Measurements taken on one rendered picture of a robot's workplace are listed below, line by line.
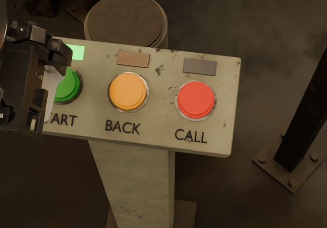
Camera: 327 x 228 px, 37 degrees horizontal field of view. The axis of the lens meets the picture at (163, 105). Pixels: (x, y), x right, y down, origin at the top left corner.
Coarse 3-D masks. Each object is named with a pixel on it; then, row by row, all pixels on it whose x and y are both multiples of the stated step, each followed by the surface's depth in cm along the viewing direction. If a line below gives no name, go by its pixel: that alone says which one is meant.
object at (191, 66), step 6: (186, 60) 54; (192, 60) 54; (198, 60) 54; (204, 60) 54; (186, 66) 54; (192, 66) 54; (198, 66) 54; (204, 66) 54; (210, 66) 54; (216, 66) 54; (186, 72) 54; (192, 72) 54; (198, 72) 54; (204, 72) 54; (210, 72) 54
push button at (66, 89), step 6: (66, 72) 54; (72, 72) 54; (66, 78) 54; (72, 78) 54; (78, 78) 54; (60, 84) 54; (66, 84) 54; (72, 84) 54; (78, 84) 54; (60, 90) 54; (66, 90) 54; (72, 90) 54; (54, 96) 54; (60, 96) 54; (66, 96) 54; (72, 96) 54
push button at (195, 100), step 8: (184, 88) 53; (192, 88) 53; (200, 88) 53; (208, 88) 53; (184, 96) 53; (192, 96) 53; (200, 96) 53; (208, 96) 53; (184, 104) 53; (192, 104) 53; (200, 104) 53; (208, 104) 53; (184, 112) 53; (192, 112) 52; (200, 112) 52; (208, 112) 53
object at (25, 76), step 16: (16, 32) 35; (32, 32) 35; (48, 32) 37; (16, 48) 35; (32, 48) 34; (0, 64) 34; (16, 64) 34; (32, 64) 35; (0, 80) 34; (16, 80) 34; (32, 80) 35; (0, 96) 34; (16, 96) 34; (32, 96) 37; (0, 112) 34; (16, 112) 34; (32, 112) 37; (0, 128) 34; (16, 128) 34
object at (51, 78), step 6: (48, 66) 41; (48, 72) 43; (54, 72) 43; (48, 78) 43; (54, 78) 45; (60, 78) 46; (42, 84) 41; (48, 84) 43; (54, 84) 45; (48, 90) 43; (54, 90) 46; (48, 96) 44; (48, 102) 44; (48, 108) 44; (48, 114) 44
